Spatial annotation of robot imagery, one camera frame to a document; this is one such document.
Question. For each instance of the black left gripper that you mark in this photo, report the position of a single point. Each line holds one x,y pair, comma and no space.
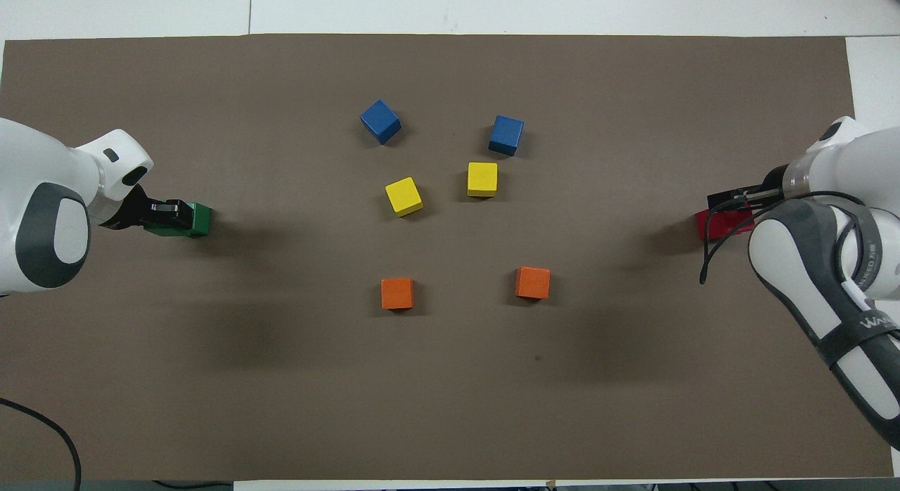
130,213

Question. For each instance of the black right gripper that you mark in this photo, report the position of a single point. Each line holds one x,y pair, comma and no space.
773,183

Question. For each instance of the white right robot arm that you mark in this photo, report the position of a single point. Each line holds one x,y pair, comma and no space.
794,252

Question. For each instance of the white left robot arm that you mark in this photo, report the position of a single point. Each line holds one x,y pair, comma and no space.
35,167

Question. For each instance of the orange wooden cube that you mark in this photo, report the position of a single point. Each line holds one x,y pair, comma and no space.
397,293
532,282

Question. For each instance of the blue wooden cube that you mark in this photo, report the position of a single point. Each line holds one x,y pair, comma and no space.
380,122
506,135

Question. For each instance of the yellow wooden cube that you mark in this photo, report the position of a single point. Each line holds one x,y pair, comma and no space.
482,179
403,196

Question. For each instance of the brown table mat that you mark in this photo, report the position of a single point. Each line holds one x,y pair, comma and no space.
450,406

